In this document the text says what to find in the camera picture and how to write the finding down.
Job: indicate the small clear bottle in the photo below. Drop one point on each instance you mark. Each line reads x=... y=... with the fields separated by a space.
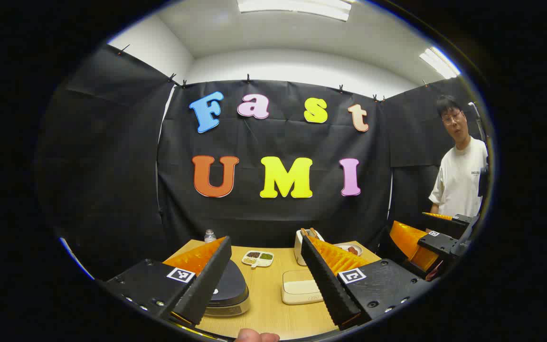
x=210 y=236

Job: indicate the short ceiling light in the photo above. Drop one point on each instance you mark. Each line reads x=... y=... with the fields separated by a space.
x=439 y=62

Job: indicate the clear box of white rice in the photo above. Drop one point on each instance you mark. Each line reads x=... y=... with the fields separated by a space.
x=299 y=287

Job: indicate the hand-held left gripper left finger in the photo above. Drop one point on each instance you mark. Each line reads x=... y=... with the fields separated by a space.
x=207 y=285

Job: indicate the dark grey rice cooker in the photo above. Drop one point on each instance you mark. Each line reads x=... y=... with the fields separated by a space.
x=231 y=287

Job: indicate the white round plate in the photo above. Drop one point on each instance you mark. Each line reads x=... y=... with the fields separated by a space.
x=344 y=246

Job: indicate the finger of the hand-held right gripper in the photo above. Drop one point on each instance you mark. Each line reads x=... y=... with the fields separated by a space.
x=439 y=243
x=461 y=219

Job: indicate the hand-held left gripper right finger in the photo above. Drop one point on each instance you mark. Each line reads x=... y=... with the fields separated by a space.
x=328 y=285

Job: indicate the white divided dish of beans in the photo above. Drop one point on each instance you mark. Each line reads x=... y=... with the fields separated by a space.
x=258 y=259

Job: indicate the brown meat piece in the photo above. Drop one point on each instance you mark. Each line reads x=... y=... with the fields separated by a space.
x=353 y=250

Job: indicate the white toaster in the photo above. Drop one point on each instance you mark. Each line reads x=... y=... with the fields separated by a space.
x=299 y=247

